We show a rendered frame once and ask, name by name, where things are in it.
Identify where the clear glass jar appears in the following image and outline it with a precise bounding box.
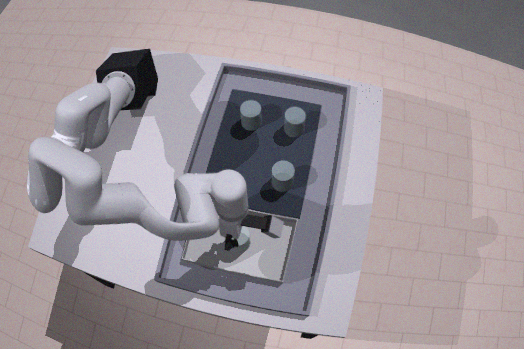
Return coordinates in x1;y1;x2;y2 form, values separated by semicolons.
231;226;250;253
272;160;295;192
284;107;306;137
240;100;262;131

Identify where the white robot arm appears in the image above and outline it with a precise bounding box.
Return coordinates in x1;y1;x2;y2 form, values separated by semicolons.
27;71;284;241

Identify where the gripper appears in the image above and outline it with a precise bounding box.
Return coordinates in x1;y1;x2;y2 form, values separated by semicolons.
218;215;246;251

